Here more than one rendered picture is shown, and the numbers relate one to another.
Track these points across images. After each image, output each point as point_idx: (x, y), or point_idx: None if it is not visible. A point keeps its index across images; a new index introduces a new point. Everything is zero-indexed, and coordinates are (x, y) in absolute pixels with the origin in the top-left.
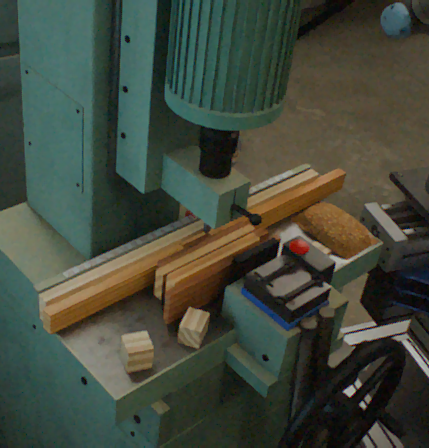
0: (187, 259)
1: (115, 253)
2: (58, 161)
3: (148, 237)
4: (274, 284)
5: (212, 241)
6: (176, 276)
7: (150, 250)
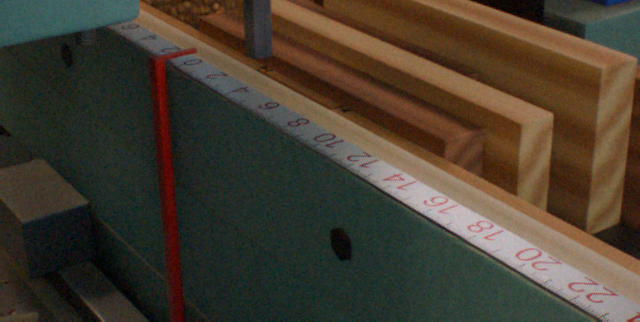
0: (445, 74)
1: (441, 200)
2: None
3: (313, 132)
4: None
5: (335, 38)
6: (604, 55)
7: (384, 144)
